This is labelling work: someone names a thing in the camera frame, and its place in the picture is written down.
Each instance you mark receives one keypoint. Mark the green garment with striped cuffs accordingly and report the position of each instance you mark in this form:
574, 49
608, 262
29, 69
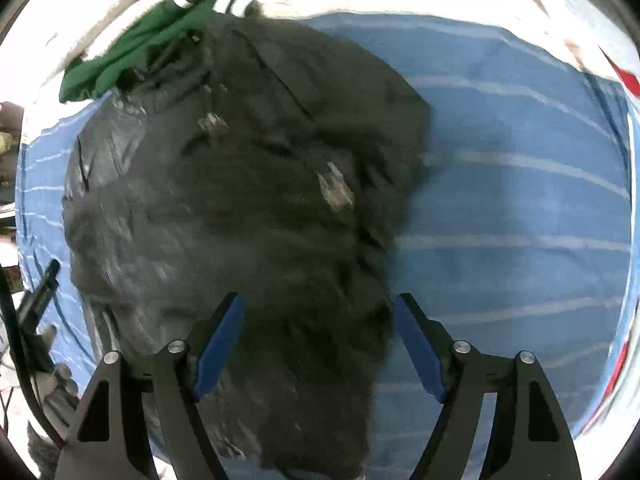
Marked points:
131, 46

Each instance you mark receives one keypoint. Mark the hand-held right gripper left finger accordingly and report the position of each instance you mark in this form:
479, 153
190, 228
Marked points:
220, 345

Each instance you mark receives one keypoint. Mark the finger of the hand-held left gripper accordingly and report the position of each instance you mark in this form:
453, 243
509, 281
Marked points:
41, 295

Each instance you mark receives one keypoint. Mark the blue striped bed sheet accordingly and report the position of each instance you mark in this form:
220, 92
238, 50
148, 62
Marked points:
510, 200

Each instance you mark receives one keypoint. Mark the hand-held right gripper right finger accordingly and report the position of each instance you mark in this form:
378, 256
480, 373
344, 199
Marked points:
419, 347

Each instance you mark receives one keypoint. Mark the black jacket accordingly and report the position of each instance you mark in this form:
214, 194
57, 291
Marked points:
240, 200

